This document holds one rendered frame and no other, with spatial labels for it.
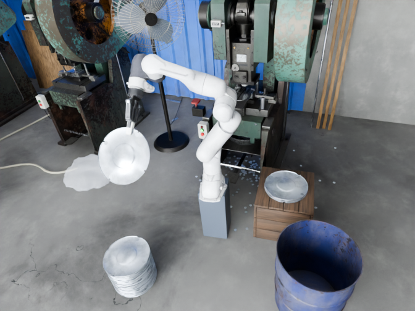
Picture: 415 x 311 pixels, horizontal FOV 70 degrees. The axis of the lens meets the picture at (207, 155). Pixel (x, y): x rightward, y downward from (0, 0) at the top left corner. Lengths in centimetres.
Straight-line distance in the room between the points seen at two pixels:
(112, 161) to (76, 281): 105
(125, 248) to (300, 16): 169
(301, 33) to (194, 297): 167
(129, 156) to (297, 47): 108
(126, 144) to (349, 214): 177
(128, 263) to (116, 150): 75
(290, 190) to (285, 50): 90
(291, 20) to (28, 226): 247
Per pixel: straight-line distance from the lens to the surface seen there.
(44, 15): 271
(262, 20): 209
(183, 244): 229
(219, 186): 191
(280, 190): 209
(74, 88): 329
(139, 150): 152
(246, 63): 225
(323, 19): 212
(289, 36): 179
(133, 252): 203
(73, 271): 242
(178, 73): 148
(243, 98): 230
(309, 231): 189
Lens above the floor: 184
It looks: 38 degrees down
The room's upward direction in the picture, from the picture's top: 6 degrees counter-clockwise
